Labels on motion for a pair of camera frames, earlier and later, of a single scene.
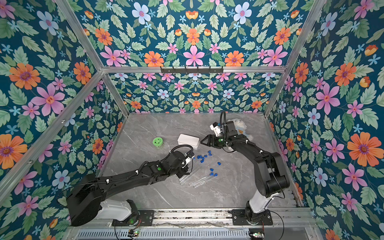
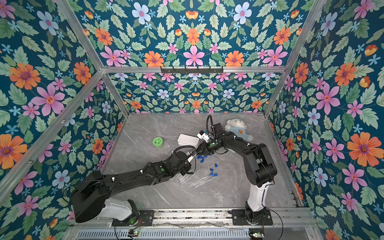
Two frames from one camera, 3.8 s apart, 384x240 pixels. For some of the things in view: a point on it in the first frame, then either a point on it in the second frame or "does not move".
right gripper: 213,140 → 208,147
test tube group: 211,174 does not move
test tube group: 215,174 does not move
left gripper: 184,171 does not move
